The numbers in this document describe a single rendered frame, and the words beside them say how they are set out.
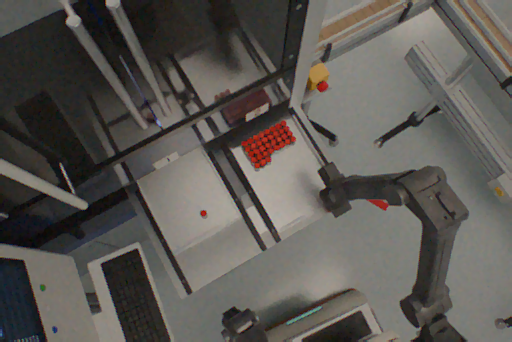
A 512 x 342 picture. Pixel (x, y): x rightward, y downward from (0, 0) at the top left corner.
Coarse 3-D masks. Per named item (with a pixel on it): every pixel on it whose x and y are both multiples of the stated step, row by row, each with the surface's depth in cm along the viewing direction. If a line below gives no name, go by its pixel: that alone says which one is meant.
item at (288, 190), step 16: (304, 144) 154; (240, 160) 152; (272, 160) 152; (288, 160) 152; (304, 160) 152; (320, 160) 149; (256, 176) 151; (272, 176) 151; (288, 176) 151; (304, 176) 151; (256, 192) 146; (272, 192) 149; (288, 192) 149; (304, 192) 149; (272, 208) 148; (288, 208) 148; (304, 208) 148; (320, 208) 145; (288, 224) 146
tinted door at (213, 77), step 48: (96, 0) 65; (144, 0) 71; (192, 0) 77; (240, 0) 85; (288, 0) 94; (144, 48) 82; (192, 48) 91; (240, 48) 101; (144, 96) 97; (192, 96) 110
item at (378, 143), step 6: (438, 108) 244; (426, 114) 239; (408, 120) 238; (396, 126) 239; (402, 126) 237; (408, 126) 238; (414, 126) 240; (390, 132) 239; (396, 132) 238; (378, 138) 243; (384, 138) 240; (390, 138) 240; (378, 144) 246
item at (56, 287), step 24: (0, 264) 102; (24, 264) 113; (48, 264) 128; (72, 264) 146; (0, 288) 98; (24, 288) 108; (48, 288) 122; (72, 288) 138; (0, 312) 94; (24, 312) 103; (48, 312) 116; (72, 312) 131; (0, 336) 90; (24, 336) 99; (48, 336) 111; (72, 336) 124; (96, 336) 141
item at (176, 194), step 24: (168, 168) 151; (192, 168) 151; (144, 192) 149; (168, 192) 149; (192, 192) 149; (216, 192) 149; (168, 216) 147; (192, 216) 147; (216, 216) 147; (240, 216) 145; (168, 240) 144; (192, 240) 144
